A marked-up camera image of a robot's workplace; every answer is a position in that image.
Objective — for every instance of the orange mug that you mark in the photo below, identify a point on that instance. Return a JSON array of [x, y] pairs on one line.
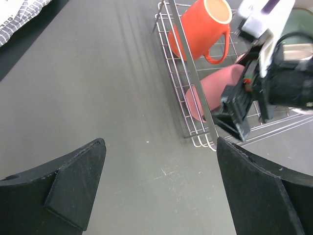
[[204, 22]]

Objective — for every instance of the pink cup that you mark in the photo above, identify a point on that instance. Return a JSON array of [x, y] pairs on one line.
[[213, 86]]

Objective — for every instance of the mint green bowl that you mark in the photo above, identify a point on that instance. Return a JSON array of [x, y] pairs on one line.
[[300, 19]]

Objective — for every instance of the white paper booklet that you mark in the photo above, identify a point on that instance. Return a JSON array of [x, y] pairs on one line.
[[14, 14]]

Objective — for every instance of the black clipboard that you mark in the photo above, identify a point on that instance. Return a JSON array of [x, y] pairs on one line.
[[22, 40]]

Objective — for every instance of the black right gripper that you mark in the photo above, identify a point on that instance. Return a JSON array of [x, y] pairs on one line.
[[288, 82]]

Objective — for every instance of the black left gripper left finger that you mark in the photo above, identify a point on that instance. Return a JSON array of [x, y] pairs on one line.
[[55, 198]]

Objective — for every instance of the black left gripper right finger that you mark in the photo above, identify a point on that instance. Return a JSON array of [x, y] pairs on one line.
[[264, 198]]

